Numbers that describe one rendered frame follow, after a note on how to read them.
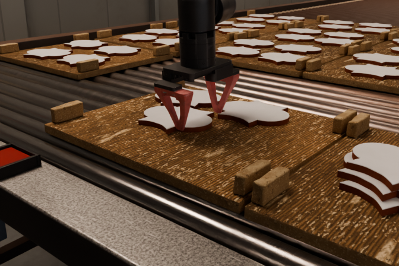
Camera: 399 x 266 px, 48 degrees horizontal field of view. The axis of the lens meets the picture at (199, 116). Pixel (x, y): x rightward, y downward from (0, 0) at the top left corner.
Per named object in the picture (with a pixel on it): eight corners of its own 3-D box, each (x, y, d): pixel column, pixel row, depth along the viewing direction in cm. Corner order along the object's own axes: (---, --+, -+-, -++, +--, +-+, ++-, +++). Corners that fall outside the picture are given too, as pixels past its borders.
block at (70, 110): (56, 124, 76) (54, 108, 75) (50, 122, 77) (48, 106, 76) (85, 116, 80) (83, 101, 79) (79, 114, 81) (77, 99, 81)
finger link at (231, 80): (184, 116, 78) (182, 63, 74) (210, 105, 83) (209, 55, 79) (214, 125, 74) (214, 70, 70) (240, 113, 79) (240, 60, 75)
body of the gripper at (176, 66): (161, 78, 71) (158, 32, 68) (203, 65, 78) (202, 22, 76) (192, 85, 67) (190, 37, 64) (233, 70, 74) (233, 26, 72)
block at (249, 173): (244, 199, 52) (244, 177, 51) (231, 193, 53) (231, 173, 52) (271, 181, 56) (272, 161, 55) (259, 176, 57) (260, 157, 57)
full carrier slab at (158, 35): (176, 57, 139) (176, 43, 138) (94, 43, 164) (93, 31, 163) (241, 43, 164) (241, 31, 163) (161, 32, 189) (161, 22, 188)
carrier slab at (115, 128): (238, 215, 52) (238, 202, 51) (44, 132, 77) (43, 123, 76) (358, 132, 77) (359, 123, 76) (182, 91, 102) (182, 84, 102)
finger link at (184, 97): (155, 129, 73) (151, 73, 69) (184, 116, 78) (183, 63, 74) (186, 139, 69) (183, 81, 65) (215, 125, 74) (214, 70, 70)
